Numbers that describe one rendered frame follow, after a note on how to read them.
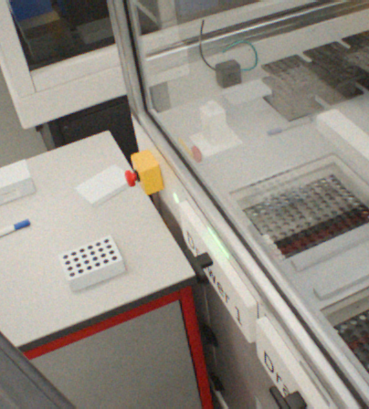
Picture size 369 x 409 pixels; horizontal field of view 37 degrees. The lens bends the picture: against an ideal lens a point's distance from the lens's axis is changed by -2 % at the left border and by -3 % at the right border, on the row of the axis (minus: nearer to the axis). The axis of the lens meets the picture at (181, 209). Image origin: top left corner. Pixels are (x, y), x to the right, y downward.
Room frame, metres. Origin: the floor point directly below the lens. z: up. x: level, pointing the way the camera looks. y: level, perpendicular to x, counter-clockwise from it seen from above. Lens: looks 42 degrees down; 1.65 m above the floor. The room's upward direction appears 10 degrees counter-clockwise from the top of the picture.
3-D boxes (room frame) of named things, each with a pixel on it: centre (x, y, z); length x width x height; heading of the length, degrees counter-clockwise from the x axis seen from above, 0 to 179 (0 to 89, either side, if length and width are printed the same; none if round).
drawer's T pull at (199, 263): (0.68, -0.02, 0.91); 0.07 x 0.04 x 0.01; 16
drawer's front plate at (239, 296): (0.68, -0.04, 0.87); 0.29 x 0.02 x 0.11; 16
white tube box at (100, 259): (0.84, 0.21, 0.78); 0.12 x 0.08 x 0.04; 106
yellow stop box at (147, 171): (0.99, 0.06, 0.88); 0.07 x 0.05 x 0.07; 16
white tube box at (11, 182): (1.17, 0.44, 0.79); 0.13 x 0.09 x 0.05; 106
